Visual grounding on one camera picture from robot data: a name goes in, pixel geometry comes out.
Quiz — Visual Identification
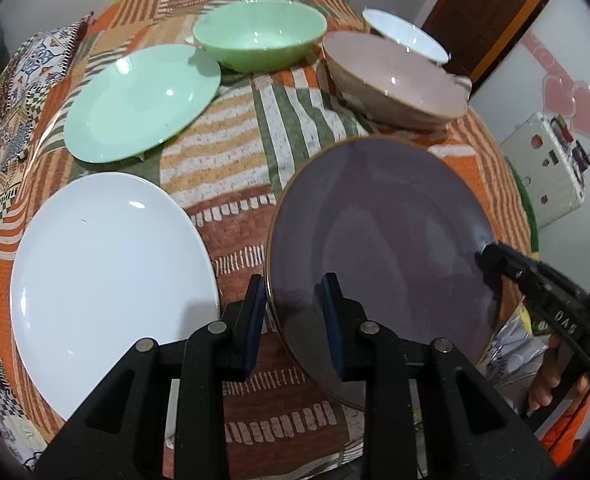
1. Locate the dark purple plate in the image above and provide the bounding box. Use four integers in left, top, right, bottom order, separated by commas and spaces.
266, 136, 501, 408

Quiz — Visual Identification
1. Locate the white plate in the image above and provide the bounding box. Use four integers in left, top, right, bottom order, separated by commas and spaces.
10, 172, 219, 419

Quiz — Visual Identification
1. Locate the pink bowl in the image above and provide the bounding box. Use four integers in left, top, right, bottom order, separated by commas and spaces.
322, 30, 470, 131

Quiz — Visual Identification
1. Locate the white bowl with dots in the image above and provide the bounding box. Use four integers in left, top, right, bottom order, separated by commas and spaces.
362, 8, 450, 65

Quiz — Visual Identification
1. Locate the mint green plate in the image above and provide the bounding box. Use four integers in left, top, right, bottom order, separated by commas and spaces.
63, 44, 221, 164

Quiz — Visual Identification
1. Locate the mint green bowl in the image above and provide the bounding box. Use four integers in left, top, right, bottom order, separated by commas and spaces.
192, 0, 327, 74

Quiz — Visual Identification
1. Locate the orange sleeve forearm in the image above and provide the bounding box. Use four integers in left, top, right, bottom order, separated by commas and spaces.
541, 396, 590, 467

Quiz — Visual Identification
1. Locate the right hand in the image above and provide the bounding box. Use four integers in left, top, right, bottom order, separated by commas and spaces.
528, 334, 590, 413

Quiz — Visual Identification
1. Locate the brown wooden door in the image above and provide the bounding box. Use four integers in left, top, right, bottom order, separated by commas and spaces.
422, 0, 549, 89

